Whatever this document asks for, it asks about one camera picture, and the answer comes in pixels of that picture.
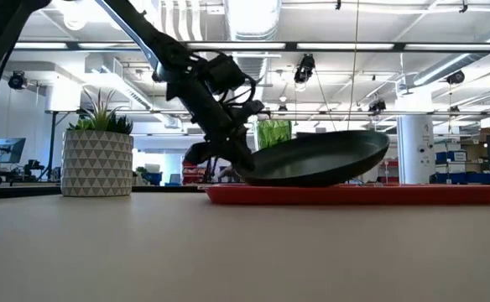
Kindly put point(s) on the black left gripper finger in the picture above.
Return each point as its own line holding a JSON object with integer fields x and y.
{"x": 236, "y": 157}
{"x": 248, "y": 153}

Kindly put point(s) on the black round plate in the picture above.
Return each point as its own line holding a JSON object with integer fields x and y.
{"x": 312, "y": 163}

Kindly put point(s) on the red plastic tray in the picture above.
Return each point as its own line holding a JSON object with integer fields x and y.
{"x": 354, "y": 195}

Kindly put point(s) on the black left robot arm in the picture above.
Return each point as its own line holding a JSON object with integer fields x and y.
{"x": 144, "y": 35}

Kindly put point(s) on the red storage crates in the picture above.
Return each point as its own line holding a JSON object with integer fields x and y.
{"x": 192, "y": 173}

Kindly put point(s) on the tan table mat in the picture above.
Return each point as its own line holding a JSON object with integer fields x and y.
{"x": 245, "y": 251}

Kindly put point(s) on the black ceiling spotlight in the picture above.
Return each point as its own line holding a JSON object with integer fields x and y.
{"x": 17, "y": 79}
{"x": 377, "y": 105}
{"x": 304, "y": 68}
{"x": 455, "y": 77}

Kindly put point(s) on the succulent in white patterned pot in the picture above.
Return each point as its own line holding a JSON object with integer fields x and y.
{"x": 98, "y": 163}

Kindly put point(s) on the white round pillar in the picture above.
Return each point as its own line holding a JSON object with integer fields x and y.
{"x": 415, "y": 138}

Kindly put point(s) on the black overhead crossbar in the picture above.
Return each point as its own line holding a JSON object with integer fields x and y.
{"x": 399, "y": 46}

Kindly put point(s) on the grey computer monitor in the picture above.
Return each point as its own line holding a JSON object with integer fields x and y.
{"x": 6, "y": 150}

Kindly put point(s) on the blue storage bin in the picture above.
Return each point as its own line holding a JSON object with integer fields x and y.
{"x": 465, "y": 178}
{"x": 450, "y": 156}

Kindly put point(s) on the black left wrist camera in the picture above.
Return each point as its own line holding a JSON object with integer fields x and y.
{"x": 224, "y": 73}

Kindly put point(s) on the silver ventilation duct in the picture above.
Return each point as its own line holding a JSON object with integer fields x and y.
{"x": 251, "y": 17}

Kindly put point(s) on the black aluminium table frame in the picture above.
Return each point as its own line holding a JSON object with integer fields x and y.
{"x": 18, "y": 192}

